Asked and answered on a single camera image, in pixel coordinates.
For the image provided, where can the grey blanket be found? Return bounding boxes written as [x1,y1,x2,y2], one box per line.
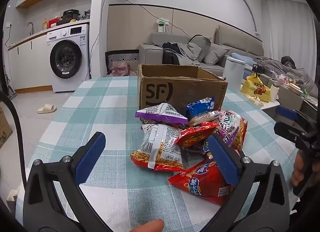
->
[255,56,318,98]

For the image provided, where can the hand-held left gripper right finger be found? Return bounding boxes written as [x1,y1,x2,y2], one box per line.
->
[207,134,298,232]

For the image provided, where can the cat-print cardboard box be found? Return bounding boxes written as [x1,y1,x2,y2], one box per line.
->
[0,102,13,149]

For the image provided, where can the black clothes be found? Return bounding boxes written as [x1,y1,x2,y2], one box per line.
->
[162,43,180,66]

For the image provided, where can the white cylindrical container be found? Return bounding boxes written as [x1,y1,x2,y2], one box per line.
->
[222,56,247,85]

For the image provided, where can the white washing machine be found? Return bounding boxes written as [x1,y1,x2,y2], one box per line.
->
[46,23,90,93]

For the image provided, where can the beige slipper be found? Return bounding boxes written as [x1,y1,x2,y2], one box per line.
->
[37,104,57,114]

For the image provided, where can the person's right hand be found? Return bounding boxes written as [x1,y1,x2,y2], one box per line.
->
[291,151,307,187]

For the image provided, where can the black pressure cooker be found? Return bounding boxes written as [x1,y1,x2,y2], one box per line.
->
[61,10,80,23]

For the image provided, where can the clear bag of snacks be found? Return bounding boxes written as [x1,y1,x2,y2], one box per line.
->
[246,94,264,108]

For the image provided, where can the yellow plastic bag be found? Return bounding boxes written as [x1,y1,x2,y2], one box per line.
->
[240,73,273,103]

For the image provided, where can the pink bag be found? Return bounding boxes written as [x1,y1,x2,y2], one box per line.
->
[110,63,137,77]

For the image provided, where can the light blue pillow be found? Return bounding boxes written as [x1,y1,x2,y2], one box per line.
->
[230,52,255,63]

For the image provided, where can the white curtain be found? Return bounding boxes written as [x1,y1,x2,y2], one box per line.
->
[260,0,318,73]

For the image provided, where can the person's left hand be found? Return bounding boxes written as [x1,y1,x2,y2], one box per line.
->
[130,219,165,232]

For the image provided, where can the large red snack packet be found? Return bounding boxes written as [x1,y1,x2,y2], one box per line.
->
[168,161,232,206]

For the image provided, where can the grey pillow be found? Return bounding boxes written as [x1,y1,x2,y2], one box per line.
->
[189,35,212,61]
[202,43,230,66]

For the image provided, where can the grey jacket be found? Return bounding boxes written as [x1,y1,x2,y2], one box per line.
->
[167,41,200,63]

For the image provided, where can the thin wall cable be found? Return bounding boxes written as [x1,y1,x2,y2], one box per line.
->
[107,0,190,36]

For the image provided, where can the teal white checkered tablecloth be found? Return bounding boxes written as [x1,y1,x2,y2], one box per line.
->
[15,76,299,232]

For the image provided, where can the beige wafer packet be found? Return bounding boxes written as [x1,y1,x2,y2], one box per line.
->
[187,110,223,127]

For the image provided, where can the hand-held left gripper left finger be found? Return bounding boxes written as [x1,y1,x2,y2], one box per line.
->
[23,132,110,232]

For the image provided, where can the white bottle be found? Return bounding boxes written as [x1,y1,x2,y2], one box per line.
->
[271,84,280,103]

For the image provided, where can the white wall power strip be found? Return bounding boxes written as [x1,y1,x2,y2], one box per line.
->
[154,18,169,33]

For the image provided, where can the black cable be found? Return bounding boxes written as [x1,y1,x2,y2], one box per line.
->
[0,91,27,192]

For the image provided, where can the purple yellow-print snack packet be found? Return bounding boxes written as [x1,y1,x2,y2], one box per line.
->
[199,127,242,164]

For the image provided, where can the white side table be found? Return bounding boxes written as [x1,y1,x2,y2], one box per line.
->
[240,82,280,110]

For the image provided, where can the purple white snack packet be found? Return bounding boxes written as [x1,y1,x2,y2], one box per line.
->
[135,103,188,129]

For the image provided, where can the blue snack packet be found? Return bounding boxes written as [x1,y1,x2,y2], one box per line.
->
[185,97,215,120]

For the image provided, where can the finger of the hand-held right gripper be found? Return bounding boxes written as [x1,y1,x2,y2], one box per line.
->
[276,106,313,125]
[274,121,307,147]

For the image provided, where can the brown cardboard box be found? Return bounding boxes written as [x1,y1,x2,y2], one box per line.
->
[137,64,228,113]

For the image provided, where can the red noodle snack packet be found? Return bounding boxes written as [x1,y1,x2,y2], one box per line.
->
[174,122,220,149]

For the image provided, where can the black white patterned chair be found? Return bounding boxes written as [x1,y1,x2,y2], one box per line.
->
[105,50,140,75]

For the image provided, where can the grey sofa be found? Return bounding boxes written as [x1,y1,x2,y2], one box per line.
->
[139,25,265,78]

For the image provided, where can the white counter cabinets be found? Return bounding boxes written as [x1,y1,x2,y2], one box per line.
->
[7,23,54,90]

